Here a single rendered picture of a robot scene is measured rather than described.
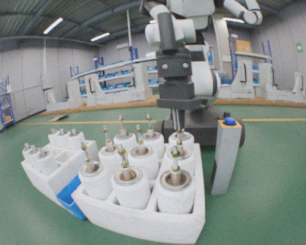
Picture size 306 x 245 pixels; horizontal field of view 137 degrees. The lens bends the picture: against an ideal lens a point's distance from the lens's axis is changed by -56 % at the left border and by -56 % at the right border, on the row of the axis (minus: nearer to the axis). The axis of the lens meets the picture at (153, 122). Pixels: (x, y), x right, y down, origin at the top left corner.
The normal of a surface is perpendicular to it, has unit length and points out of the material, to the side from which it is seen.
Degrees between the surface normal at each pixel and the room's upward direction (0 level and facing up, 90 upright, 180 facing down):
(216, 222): 0
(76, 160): 90
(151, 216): 0
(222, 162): 90
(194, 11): 128
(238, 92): 90
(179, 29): 90
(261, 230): 0
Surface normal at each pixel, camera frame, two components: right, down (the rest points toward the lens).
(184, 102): -0.62, 0.31
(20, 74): 0.96, -0.01
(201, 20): 0.24, 0.81
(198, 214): -0.11, -0.94
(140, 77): -0.26, 0.33
